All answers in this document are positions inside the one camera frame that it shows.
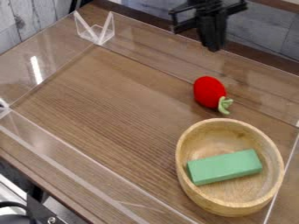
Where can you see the light wooden bowl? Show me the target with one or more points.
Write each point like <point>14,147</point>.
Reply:
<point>241,196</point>

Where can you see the red knitted strawberry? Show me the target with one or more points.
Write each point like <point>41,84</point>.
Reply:
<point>210,94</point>

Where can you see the green rectangular block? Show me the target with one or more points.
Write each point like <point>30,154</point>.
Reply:
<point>223,167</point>

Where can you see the clear acrylic enclosure wall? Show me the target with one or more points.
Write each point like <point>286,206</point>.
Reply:
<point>98,101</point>

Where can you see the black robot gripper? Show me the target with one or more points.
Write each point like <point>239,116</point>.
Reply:
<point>202,21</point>

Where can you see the black metal stand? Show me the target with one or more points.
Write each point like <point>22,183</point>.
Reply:
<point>22,199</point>

